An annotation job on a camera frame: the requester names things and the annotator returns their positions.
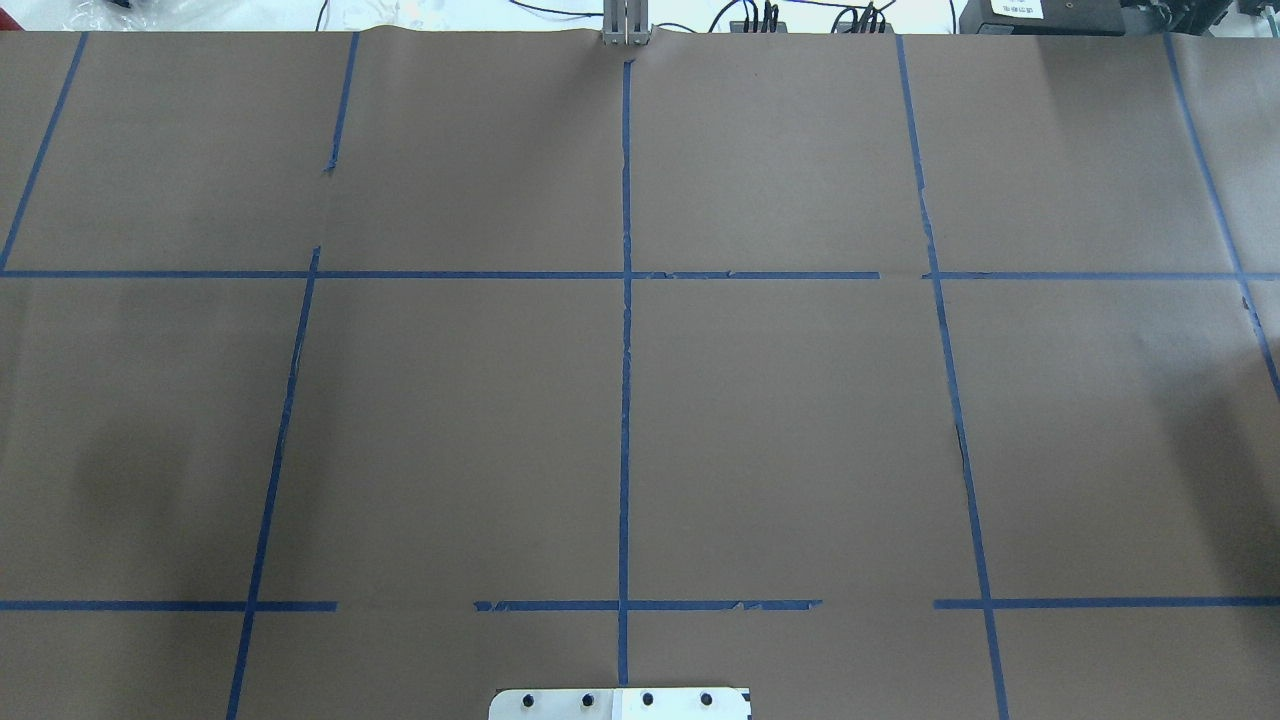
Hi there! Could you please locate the black power box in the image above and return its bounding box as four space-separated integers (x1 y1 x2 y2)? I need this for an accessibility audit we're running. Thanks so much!
957 1 1126 37

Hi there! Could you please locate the crumpled clear plastic bag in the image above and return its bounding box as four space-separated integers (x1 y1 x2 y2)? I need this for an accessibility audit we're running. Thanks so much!
60 0 251 31

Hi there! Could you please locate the aluminium frame post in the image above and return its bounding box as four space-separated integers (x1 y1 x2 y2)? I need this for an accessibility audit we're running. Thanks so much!
602 0 653 47

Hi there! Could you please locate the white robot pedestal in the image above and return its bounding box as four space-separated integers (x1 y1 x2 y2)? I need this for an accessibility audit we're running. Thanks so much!
488 685 753 719

